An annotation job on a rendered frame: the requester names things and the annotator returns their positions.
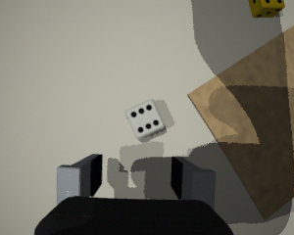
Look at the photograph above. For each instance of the yellow die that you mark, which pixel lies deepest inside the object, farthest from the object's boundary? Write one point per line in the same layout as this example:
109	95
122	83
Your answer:
265	8

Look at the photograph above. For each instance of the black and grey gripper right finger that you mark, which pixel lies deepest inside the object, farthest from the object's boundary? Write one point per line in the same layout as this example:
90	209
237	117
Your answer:
190	182

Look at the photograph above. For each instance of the white die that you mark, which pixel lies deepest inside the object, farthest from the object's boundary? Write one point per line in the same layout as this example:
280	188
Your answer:
144	118

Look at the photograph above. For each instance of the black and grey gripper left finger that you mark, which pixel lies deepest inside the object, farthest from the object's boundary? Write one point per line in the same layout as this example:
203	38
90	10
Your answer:
81	179

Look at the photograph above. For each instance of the tan mat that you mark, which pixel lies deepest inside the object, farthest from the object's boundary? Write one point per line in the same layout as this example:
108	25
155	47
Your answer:
249	108

